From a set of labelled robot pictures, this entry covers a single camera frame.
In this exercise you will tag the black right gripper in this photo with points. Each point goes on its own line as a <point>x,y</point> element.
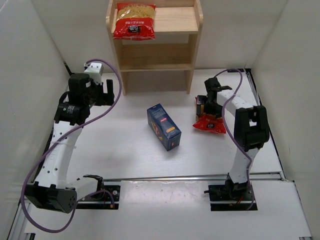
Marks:
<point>208,107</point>

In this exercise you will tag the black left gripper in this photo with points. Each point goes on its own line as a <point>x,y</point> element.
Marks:
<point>104,94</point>

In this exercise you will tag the red pasta bag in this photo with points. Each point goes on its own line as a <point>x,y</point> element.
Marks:
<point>135,21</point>
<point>208,123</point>

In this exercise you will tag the blue pasta box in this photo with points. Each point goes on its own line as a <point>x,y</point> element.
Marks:
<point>163,126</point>

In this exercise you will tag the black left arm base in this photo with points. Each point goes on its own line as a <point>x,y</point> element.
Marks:
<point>95,193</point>

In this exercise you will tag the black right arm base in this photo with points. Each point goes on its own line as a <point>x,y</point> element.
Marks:
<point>231,197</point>

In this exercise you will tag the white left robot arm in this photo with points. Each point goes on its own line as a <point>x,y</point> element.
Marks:
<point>50,189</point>

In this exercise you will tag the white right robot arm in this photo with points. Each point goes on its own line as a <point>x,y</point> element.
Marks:
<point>251,128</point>

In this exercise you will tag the wooden three-tier shelf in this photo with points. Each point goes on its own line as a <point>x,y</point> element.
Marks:
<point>178,27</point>

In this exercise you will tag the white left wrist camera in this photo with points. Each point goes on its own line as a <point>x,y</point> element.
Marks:
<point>95,71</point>

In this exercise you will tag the aluminium rail frame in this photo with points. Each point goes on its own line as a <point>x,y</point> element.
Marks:
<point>148,145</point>

